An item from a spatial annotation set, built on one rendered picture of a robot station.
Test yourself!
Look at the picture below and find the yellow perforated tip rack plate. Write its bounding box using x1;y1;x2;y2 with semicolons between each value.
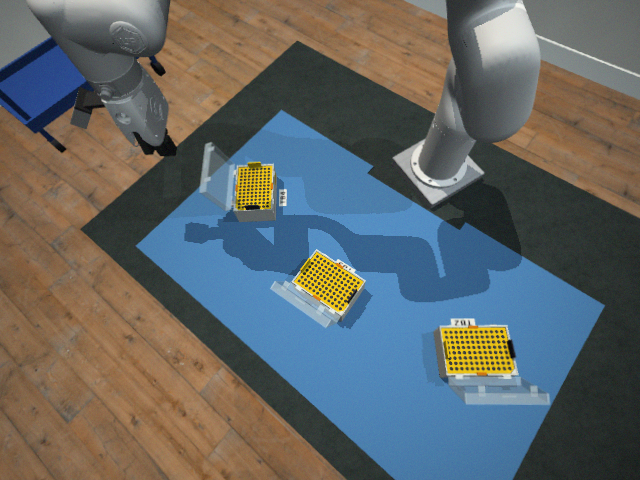
441;328;516;374
236;162;272;210
294;252;363;312

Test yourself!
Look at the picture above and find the blue bench mat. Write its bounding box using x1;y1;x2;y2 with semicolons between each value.
136;110;605;480

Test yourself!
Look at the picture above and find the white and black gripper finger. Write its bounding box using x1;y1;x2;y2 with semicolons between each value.
133;132;176;157
164;128;177;151

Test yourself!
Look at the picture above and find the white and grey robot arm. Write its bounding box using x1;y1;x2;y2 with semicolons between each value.
26;0;541;188

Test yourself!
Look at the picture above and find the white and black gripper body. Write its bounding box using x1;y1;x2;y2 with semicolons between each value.
102;62;169;147

